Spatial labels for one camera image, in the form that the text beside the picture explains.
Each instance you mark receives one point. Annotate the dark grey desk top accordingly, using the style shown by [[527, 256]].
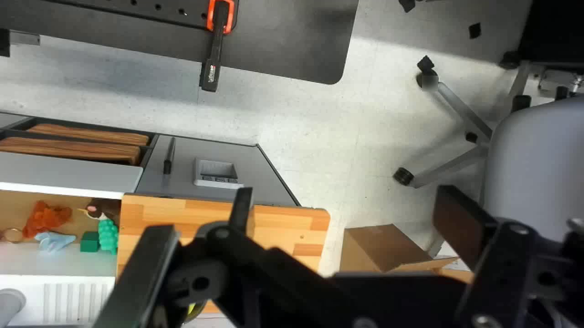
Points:
[[285, 37]]

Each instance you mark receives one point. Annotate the office chair with silver legs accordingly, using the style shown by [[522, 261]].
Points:
[[456, 110]]

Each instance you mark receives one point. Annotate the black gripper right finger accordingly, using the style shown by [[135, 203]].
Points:
[[500, 274]]

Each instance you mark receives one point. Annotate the orange plush toy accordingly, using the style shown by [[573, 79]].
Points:
[[45, 219]]

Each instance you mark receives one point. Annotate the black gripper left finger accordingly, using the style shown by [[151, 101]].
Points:
[[140, 276]]

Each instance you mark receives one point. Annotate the brown cardboard box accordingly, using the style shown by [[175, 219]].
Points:
[[379, 249]]

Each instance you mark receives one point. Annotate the wooden lower shelf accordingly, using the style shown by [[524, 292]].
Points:
[[73, 143]]

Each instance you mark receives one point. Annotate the light green toy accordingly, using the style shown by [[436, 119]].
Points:
[[108, 236]]

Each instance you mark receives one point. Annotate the dark green block toy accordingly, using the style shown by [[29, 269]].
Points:
[[89, 241]]

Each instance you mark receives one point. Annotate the toy kitchen with wooden counter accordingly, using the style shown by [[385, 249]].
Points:
[[275, 229]]

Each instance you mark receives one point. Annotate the white farmhouse sink basin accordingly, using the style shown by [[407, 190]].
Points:
[[66, 176]]

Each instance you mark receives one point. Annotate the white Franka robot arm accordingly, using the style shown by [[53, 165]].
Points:
[[538, 165]]

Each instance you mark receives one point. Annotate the orange clamp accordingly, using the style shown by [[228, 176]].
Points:
[[219, 17]]

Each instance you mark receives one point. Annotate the small pink white toy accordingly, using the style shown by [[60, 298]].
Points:
[[91, 210]]

